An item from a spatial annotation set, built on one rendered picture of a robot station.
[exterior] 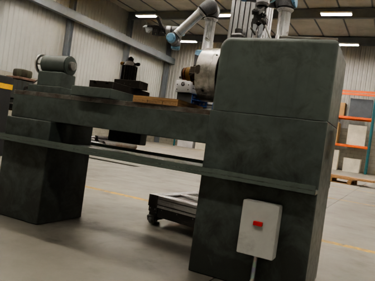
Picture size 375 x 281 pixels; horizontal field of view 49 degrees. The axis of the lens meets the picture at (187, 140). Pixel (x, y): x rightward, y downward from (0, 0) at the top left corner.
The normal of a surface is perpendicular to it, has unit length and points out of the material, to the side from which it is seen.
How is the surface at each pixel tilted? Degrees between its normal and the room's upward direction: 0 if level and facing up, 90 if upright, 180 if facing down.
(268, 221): 90
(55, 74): 90
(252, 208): 90
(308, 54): 90
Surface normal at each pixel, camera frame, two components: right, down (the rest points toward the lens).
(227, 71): -0.42, -0.05
